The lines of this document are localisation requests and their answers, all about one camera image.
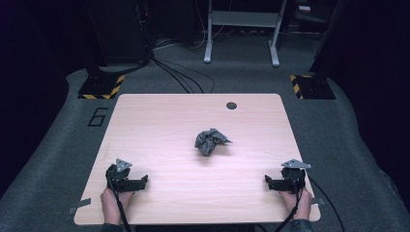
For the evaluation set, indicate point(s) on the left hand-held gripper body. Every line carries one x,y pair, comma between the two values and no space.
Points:
120,180

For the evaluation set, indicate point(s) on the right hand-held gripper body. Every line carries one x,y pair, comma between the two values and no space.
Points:
292,179

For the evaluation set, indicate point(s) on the grey cloth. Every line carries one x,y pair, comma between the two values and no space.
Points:
209,141

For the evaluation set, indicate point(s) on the person's left hand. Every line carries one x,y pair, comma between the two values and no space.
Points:
111,206

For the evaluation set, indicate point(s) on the person's right hand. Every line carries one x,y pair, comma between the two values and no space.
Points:
304,206

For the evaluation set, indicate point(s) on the grey tape strip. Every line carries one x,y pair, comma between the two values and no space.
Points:
80,205
319,201

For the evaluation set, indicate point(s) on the black yellow striped stand base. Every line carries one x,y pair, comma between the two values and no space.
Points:
100,87
314,87

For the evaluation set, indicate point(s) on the dark curtain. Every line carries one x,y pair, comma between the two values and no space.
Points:
374,80
29,80

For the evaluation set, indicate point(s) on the black cabinet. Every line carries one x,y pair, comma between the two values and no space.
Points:
119,29

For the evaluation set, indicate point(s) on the white metal desk frame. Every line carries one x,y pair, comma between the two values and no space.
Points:
243,18

